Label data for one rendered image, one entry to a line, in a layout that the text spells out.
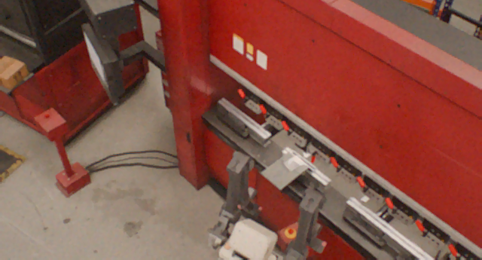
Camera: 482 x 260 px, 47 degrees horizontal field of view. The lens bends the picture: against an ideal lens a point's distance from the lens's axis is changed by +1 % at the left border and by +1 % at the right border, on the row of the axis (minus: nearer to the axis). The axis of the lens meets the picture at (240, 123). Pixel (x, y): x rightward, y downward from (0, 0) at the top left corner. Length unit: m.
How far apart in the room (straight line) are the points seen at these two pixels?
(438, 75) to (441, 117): 0.23
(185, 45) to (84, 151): 1.95
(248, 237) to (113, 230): 1.95
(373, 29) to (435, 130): 0.55
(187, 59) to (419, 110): 1.64
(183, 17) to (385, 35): 1.39
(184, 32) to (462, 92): 1.79
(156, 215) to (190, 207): 0.29
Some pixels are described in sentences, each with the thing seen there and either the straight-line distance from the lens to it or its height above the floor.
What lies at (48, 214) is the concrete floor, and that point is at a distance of 4.90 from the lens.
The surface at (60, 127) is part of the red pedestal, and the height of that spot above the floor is 0.77.
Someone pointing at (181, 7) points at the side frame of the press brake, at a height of 1.88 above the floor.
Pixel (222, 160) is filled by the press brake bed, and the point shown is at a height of 0.54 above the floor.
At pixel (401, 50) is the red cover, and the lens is 2.60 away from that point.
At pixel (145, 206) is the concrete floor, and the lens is 4.75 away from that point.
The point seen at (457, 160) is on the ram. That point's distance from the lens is 2.78.
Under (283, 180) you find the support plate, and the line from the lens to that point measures 3.60.
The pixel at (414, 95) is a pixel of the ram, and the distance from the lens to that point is 2.70.
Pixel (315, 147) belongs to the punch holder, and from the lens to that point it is 3.45.
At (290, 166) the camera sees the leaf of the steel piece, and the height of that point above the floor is 1.00.
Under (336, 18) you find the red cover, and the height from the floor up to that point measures 2.25.
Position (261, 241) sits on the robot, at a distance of 2.90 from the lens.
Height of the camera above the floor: 3.86
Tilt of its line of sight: 47 degrees down
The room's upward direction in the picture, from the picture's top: straight up
